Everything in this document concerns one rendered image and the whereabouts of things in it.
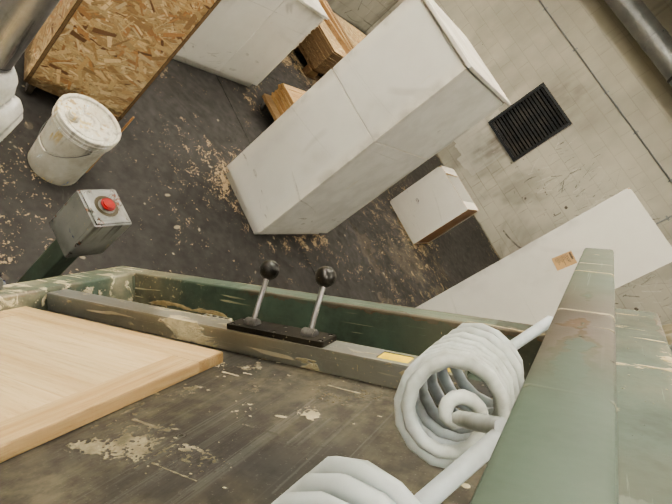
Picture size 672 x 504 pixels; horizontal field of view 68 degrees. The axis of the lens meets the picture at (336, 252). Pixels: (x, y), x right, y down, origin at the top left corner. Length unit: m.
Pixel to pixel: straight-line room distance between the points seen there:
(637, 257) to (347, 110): 2.29
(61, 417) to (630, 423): 0.61
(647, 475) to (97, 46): 2.78
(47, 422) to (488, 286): 3.83
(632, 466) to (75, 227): 1.37
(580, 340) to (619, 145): 8.45
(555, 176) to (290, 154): 5.94
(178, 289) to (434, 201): 4.54
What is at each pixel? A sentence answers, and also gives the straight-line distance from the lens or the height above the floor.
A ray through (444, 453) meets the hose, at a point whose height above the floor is 1.83.
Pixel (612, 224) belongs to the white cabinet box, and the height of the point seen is 1.83.
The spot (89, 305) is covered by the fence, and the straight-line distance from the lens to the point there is 1.21.
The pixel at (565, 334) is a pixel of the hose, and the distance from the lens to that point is 0.17.
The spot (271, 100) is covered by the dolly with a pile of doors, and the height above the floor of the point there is 0.13.
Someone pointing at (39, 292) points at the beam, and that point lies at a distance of 1.32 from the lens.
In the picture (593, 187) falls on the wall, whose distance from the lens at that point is 8.56.
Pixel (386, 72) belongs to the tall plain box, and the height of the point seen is 1.35.
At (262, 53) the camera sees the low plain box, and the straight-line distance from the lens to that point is 4.60.
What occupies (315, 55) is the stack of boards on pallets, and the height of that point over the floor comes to 0.23.
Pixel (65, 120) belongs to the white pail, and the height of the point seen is 0.35.
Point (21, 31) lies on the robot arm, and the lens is 1.36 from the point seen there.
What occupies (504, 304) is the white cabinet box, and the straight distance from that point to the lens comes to 4.25.
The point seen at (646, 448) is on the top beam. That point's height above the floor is 1.88.
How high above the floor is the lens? 1.97
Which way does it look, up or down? 28 degrees down
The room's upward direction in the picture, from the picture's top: 55 degrees clockwise
